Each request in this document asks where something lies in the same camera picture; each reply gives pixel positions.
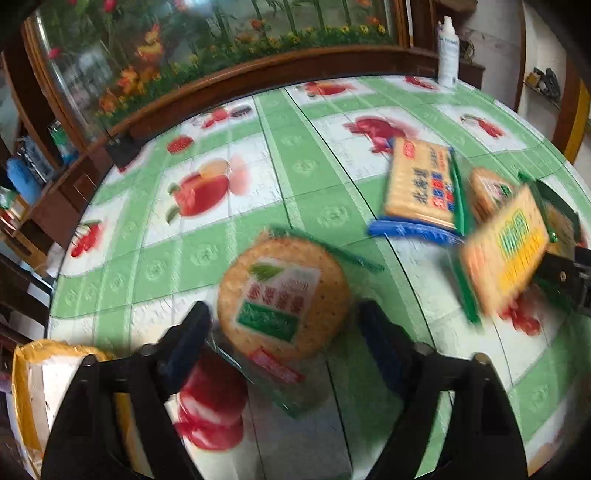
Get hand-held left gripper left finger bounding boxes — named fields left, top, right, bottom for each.
left=41, top=301, right=214, bottom=480

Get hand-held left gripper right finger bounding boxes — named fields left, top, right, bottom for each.
left=358, top=300, right=529, bottom=480

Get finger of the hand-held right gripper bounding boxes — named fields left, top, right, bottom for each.
left=533, top=253, right=591, bottom=318

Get cracker packet yellow green label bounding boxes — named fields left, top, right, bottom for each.
left=448, top=184, right=559, bottom=326

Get round cracker packet green label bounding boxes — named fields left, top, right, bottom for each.
left=205, top=225, right=385, bottom=418

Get white foam box yellow tape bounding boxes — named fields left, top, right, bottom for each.
left=11, top=339, right=153, bottom=478

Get dark green packet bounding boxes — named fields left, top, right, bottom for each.
left=519, top=171, right=583, bottom=254

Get small cracker packet green trim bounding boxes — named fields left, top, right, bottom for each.
left=468, top=167, right=520, bottom=222

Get cracker packet blue trim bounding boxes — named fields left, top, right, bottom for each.
left=368, top=137, right=469, bottom=243

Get green checked fruit tablecloth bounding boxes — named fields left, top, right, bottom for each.
left=48, top=76, right=591, bottom=480

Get dark tool bundle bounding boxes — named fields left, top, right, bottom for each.
left=526, top=67, right=561, bottom=99

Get small black box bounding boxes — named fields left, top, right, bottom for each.
left=107, top=136, right=144, bottom=169

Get blue bottle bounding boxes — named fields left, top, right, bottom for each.
left=6, top=156, right=42, bottom=204

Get clear water bottle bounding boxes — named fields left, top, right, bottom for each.
left=22, top=138, right=56, bottom=181

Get green can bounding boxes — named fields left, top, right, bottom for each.
left=48, top=121, right=77, bottom=162

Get white spray bottle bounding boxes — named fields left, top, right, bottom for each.
left=436, top=15, right=460, bottom=88

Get wooden display cabinet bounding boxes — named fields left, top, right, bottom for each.
left=0, top=0, right=485, bottom=278

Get floral glass panel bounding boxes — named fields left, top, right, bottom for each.
left=28, top=0, right=407, bottom=134

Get tangled cables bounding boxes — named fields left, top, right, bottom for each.
left=457, top=32, right=477, bottom=62

